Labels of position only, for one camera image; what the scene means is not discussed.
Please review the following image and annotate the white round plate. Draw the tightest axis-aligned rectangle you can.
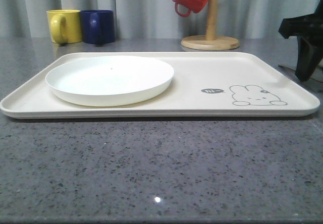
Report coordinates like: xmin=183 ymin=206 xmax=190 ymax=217
xmin=45 ymin=55 xmax=174 ymax=106

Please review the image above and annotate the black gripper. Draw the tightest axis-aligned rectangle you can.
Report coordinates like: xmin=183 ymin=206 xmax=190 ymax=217
xmin=279 ymin=14 xmax=322 ymax=82

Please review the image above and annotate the beige rabbit serving tray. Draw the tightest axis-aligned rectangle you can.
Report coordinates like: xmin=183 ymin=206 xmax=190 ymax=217
xmin=1 ymin=52 xmax=320 ymax=119

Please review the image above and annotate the yellow mug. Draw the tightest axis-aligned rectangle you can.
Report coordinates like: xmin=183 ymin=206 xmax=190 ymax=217
xmin=46 ymin=9 xmax=82 ymax=44

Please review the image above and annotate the wooden mug tree stand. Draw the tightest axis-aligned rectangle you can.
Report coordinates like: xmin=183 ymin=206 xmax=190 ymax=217
xmin=181 ymin=0 xmax=240 ymax=51

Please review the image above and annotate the dark blue mug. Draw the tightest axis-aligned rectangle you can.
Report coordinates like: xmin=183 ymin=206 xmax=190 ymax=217
xmin=80 ymin=10 xmax=116 ymax=44

